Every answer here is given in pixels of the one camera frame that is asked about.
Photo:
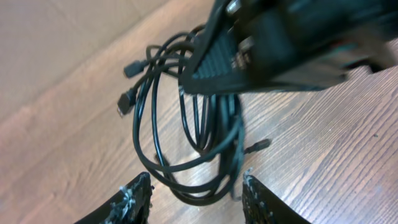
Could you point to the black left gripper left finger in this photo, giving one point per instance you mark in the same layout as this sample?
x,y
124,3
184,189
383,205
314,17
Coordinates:
x,y
130,205

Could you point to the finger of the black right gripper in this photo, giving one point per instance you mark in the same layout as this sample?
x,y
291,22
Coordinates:
x,y
209,71

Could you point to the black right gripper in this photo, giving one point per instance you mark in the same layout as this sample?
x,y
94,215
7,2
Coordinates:
x,y
293,38

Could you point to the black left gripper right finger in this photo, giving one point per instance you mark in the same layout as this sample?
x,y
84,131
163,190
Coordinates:
x,y
262,206

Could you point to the black USB cable thick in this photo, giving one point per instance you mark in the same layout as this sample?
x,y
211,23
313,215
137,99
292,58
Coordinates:
x,y
217,131

